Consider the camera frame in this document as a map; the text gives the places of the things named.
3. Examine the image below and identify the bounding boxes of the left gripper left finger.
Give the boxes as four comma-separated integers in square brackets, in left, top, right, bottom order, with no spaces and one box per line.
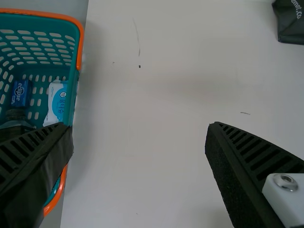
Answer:
[0,122,76,228]

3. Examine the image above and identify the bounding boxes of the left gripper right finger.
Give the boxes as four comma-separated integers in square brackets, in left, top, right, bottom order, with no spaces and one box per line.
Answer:
[204,121,304,228]

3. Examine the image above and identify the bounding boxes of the dark coffee bottle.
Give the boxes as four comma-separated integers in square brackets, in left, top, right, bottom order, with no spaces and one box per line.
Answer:
[0,109,37,137]

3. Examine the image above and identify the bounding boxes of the teal shopping basket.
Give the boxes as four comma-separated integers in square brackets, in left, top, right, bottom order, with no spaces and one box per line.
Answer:
[0,8,85,217]

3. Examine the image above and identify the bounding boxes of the small blue box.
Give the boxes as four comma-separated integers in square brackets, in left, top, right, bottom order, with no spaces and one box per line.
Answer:
[11,79,33,108]

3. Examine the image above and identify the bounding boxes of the dark grey bag with straps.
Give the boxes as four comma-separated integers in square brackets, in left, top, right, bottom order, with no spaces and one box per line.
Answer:
[271,0,304,46]

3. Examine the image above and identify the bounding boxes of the white wet wipes pack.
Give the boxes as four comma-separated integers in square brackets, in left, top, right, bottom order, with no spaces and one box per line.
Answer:
[42,80,70,128]

